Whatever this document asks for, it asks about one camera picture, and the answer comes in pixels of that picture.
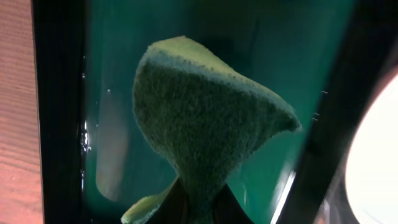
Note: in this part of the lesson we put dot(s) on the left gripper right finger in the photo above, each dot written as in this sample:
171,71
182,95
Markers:
227,210

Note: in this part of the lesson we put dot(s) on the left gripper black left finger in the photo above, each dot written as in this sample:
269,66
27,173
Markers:
174,209

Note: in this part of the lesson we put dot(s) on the green sponge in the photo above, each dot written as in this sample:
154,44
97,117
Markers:
203,117

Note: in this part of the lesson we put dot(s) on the white plate with green stain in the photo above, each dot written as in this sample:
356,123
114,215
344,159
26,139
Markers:
371,167

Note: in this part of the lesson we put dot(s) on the rectangular black water tray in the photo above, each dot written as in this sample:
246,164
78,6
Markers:
320,56

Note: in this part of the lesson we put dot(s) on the round black tray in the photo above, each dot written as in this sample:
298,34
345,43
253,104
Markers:
335,207

